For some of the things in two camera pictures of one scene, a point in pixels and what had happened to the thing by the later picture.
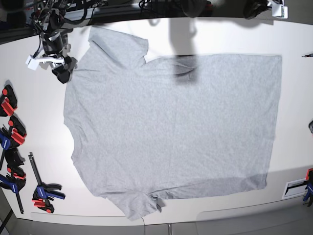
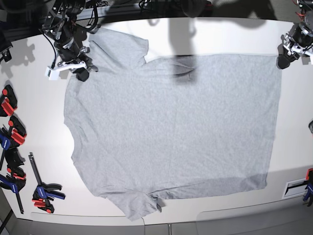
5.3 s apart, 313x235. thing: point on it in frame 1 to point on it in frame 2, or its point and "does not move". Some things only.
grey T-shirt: [176, 127] does not move
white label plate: [295, 188] does not move
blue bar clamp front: [41, 198] does not move
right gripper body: [61, 58] to [82, 60]
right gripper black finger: [62, 72] to [82, 74]
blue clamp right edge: [309, 177] does not move
